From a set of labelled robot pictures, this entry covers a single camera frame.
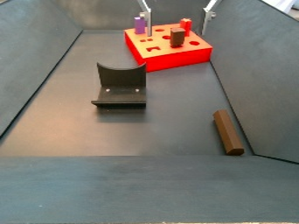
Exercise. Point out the dark brown rounded block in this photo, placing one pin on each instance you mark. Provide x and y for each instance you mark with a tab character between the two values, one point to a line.
176	36

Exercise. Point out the purple rectangular block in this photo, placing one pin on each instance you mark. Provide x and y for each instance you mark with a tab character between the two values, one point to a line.
139	25

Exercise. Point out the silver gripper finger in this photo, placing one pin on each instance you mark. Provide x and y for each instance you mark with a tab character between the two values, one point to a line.
208	14
147	15

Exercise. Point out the red shape sorter board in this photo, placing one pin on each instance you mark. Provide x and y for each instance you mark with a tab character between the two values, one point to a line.
154	51

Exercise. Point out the black curved holder stand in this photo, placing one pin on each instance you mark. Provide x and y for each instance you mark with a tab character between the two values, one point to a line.
122	87

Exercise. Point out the red star-shaped block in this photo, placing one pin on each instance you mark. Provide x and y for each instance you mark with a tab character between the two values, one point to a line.
186	24

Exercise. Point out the brown hexagon rod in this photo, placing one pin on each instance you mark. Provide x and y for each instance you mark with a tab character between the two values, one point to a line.
228	134

